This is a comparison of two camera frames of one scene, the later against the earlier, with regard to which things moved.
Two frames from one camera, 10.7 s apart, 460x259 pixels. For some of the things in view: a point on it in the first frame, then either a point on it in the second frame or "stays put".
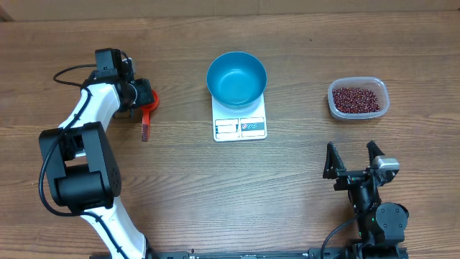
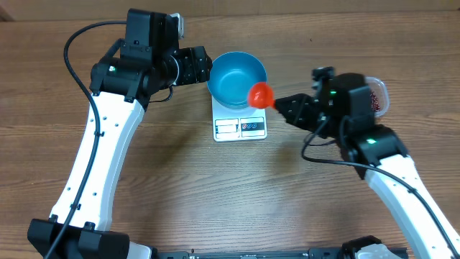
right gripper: [333, 167] to [304, 106]
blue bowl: [236, 80] stays put
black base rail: [319, 253] stays put
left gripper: [146, 96] to [196, 70]
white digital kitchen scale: [246, 124] stays put
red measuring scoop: [146, 116] to [260, 95]
